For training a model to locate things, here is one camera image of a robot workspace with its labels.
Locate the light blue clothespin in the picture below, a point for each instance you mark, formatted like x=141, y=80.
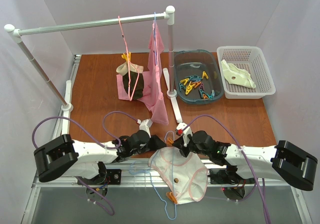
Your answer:
x=194, y=78

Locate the pink garment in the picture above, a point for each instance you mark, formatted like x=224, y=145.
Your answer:
x=155, y=101

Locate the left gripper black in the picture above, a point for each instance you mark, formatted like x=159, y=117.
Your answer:
x=153, y=142

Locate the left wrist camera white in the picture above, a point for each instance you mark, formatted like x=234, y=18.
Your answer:
x=145, y=125

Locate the blue hanger with pink garment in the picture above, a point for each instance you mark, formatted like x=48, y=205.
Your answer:
x=155, y=50

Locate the yellow clothespin centre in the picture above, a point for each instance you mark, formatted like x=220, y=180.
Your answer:
x=189, y=88

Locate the white plastic basket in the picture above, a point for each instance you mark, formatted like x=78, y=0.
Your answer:
x=250, y=58

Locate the teal transparent plastic bin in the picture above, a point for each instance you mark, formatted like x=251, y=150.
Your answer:
x=194, y=62

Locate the cream underwear in basket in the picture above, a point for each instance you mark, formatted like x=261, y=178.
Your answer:
x=237, y=76

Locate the yellow clothespin on hanger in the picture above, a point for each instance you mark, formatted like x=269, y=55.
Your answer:
x=126, y=56

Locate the aluminium rail frame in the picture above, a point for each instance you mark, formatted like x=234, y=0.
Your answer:
x=184, y=164

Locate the white pink-trimmed underwear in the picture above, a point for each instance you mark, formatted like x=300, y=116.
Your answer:
x=186, y=177

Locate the clothes rack with white feet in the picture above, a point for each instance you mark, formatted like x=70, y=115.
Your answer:
x=63, y=127

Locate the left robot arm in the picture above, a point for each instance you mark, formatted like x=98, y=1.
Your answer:
x=64, y=156

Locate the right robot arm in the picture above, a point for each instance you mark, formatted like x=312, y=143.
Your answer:
x=284, y=161

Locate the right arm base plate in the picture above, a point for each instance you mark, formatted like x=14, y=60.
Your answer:
x=222, y=176

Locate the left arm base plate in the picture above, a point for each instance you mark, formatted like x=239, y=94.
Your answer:
x=107, y=177

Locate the magenta clothespin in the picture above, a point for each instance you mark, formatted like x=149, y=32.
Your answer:
x=201, y=87

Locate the dark green beige underwear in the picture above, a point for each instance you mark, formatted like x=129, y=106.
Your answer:
x=123, y=71

